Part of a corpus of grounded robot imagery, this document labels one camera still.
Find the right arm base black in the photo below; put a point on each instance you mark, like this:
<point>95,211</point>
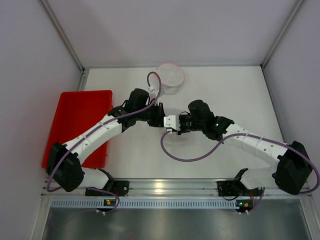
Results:
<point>235,188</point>

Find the white mesh laundry bag pink trim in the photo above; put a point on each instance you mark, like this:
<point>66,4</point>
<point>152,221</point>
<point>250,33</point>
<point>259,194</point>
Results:
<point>172,78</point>

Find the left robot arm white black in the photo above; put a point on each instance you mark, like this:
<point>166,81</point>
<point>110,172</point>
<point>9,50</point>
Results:
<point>65,161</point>

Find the red plastic bin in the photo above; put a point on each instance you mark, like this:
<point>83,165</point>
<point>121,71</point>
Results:
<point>76,112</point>

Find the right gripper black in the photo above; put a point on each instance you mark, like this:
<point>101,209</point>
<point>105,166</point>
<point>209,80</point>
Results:
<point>182,125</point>

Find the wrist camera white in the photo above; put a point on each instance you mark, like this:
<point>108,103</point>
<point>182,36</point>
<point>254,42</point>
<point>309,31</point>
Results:
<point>172,124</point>
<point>153,91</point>

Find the spare white mesh laundry bag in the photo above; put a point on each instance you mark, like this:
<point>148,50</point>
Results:
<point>173,138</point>

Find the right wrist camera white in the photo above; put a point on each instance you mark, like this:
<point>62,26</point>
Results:
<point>172,124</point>

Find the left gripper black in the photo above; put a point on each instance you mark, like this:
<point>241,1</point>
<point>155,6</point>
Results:
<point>158,115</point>

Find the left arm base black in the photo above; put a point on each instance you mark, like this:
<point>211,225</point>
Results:
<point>117,187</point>

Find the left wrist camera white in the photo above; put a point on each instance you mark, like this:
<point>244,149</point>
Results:
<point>153,91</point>

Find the slotted cable duct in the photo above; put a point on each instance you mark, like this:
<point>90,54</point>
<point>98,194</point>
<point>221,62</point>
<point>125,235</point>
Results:
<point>150,203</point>

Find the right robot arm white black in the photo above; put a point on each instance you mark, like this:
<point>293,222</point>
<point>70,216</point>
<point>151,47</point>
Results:
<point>288,168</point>

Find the aluminium mounting rail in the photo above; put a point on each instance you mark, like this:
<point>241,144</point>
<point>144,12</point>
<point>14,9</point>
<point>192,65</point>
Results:
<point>172,188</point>

